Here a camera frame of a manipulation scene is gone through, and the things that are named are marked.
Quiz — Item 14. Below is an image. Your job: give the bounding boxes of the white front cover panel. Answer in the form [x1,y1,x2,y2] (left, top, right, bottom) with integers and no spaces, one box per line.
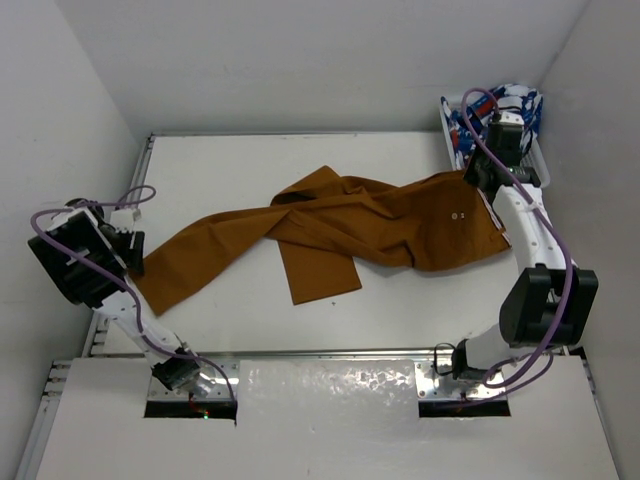
[38,357,617,479]

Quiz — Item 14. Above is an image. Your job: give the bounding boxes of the white plastic basket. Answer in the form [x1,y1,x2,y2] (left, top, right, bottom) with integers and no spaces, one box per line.
[439,93,551,188]

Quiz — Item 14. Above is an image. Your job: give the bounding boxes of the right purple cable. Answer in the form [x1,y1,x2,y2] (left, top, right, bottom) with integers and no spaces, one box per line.
[459,87,572,391]

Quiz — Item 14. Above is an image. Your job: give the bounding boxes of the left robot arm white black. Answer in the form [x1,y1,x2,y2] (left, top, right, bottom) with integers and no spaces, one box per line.
[28,198,201,394]

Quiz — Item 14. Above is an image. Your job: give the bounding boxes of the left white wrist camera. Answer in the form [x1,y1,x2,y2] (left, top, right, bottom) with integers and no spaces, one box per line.
[109,208,141,233]

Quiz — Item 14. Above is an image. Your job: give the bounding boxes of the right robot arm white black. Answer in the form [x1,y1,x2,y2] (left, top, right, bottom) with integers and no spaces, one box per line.
[444,113,599,384]

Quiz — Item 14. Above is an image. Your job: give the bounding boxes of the left silver arm base plate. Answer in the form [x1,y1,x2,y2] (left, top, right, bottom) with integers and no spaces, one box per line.
[147,359,240,402]

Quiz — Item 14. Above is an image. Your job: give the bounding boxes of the blue red white patterned garment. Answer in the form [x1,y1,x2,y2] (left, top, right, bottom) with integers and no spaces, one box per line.
[441,83,544,170]

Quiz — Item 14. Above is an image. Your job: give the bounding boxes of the brown trousers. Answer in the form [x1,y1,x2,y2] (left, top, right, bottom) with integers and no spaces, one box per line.
[131,166,511,315]

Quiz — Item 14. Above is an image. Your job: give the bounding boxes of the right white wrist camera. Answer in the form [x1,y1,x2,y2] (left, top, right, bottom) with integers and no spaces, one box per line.
[498,111,524,129]

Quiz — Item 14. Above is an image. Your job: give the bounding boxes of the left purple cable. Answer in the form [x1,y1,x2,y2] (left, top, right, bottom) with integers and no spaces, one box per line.
[29,184,239,409]

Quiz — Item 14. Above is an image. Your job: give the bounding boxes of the right silver arm base plate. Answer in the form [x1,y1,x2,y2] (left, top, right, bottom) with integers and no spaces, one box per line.
[414,357,505,403]

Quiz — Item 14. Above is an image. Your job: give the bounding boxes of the purple cable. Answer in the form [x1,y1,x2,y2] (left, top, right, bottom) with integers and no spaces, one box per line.
[29,184,239,409]
[459,87,572,391]

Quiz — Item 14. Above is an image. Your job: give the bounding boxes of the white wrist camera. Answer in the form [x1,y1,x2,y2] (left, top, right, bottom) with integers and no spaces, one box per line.
[498,111,524,129]
[109,208,141,233]

